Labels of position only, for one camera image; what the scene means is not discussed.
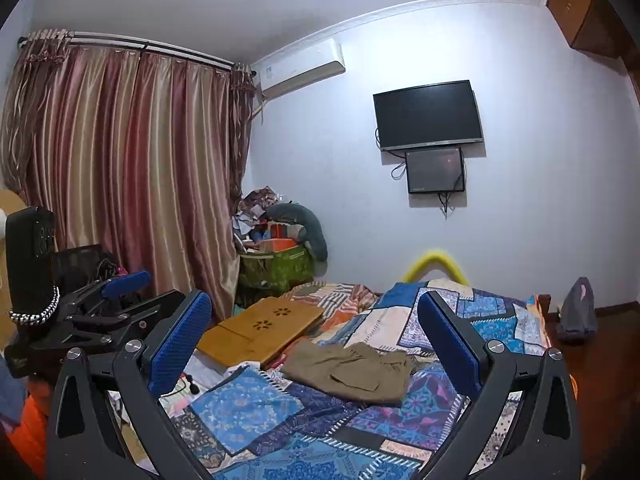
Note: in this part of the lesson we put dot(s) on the grey plush toy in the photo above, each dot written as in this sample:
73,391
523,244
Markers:
297,214

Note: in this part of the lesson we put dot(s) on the wooden lap desk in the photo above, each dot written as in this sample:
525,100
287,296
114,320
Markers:
259,333

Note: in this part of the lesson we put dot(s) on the large wall television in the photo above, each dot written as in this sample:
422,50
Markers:
429,115

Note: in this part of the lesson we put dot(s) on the wooden upper cabinet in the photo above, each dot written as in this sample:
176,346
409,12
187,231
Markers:
591,26

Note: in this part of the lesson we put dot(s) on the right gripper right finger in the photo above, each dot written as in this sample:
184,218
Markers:
460,349

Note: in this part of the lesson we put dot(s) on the small wall monitor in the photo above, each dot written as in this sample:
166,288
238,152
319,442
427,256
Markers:
435,171

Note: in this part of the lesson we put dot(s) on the green storage bag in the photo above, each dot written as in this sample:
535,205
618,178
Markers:
272,274

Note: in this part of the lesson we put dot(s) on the striped orange blanket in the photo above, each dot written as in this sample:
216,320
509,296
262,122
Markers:
339,302

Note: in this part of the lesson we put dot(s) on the blue patchwork bed quilt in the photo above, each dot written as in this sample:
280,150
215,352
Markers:
254,423

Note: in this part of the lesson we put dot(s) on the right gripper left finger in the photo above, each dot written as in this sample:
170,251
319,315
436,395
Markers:
171,343

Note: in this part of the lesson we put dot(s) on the grey bag on floor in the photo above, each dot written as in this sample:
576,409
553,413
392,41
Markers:
578,321

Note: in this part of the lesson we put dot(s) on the striped pink curtain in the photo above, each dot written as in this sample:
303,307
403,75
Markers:
139,152

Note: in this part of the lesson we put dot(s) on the white air conditioner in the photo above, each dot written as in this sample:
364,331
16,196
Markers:
281,74

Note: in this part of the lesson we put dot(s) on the curtain rod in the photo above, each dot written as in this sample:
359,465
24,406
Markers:
130,43

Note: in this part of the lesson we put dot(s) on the olive khaki pants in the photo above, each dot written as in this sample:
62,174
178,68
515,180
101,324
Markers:
355,373

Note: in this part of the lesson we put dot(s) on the yellow curved pillow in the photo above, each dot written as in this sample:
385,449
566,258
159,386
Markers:
435,259

